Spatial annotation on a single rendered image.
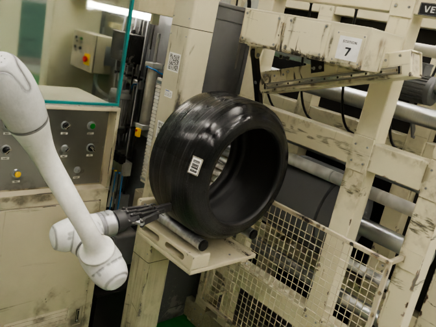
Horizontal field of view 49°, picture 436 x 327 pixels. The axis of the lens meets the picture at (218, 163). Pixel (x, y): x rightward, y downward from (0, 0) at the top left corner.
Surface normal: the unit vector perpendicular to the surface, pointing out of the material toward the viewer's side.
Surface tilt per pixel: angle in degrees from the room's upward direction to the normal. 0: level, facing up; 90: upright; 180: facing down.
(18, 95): 96
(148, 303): 90
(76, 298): 90
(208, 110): 36
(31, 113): 99
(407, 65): 90
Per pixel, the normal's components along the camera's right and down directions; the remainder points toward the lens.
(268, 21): -0.72, 0.04
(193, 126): -0.45, -0.53
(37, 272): 0.67, 0.35
